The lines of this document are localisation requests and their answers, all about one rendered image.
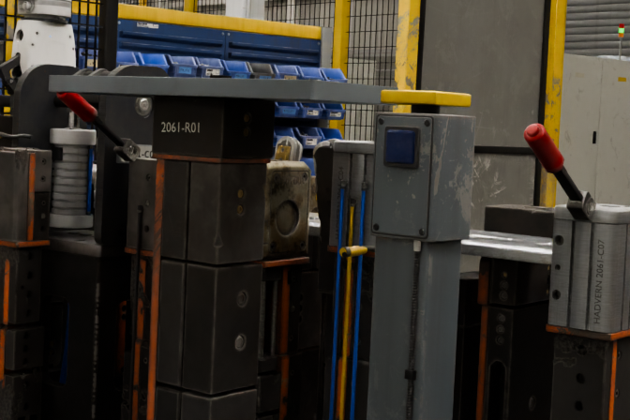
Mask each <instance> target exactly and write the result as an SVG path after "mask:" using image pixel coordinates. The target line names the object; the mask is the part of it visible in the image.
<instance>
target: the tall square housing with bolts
mask: <svg viewBox="0 0 630 420"><path fill-rule="evenodd" d="M373 150H374V141H335V142H334V152H336V153H334V156H333V177H332V197H331V217H330V236H329V245H328V246H327V251H331V252H336V253H335V273H334V292H333V312H332V333H331V352H333V356H328V357H325V376H324V396H323V416H322V420H367V413H368V376H369V357H370V338H371V319H372V299H373V280H374V262H375V252H370V251H368V252H367V253H365V254H362V255H359V256H352V257H346V258H343V257H341V256H340V255H339V250H340V249H341V248H344V247H355V246H359V247H361V246H372V247H375V242H376V236H374V235H370V234H369V227H370V208H371V189H372V170H373ZM337 353H341V354H337Z"/></svg>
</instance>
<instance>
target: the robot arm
mask: <svg viewBox="0 0 630 420"><path fill-rule="evenodd" d="M18 14H19V15H22V16H24V18H21V20H20V21H18V22H17V25H16V30H15V34H14V39H13V46H12V55H11V58H10V59H8V60H7V61H6V62H4V63H3V64H1V65H0V78H1V79H2V84H3V85H4V86H5V87H6V89H7V93H8V94H9V95H10V110H9V111H10V115H13V97H14V90H15V87H16V83H17V82H18V80H19V78H20V77H21V76H22V74H23V73H24V72H25V71H26V70H27V69H28V68H30V67H32V66H35V65H43V64H51V65H61V66H72V67H75V68H77V69H78V70H80V69H79V68H78V67H77V66H76V57H75V42H74V36H73V30H72V26H71V24H68V21H65V20H64V19H68V18H71V0H18ZM10 70H11V76H12V78H13V79H14V80H13V79H12V78H11V77H10V73H9V72H10Z"/></svg>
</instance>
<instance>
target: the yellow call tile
mask: <svg viewBox="0 0 630 420"><path fill-rule="evenodd" d="M381 102H382V103H389V104H402V105H412V108H411V113H432V114H440V106H441V107H470V106H471V95H469V94H460V93H450V92H440V91H412V90H382V92H381Z"/></svg>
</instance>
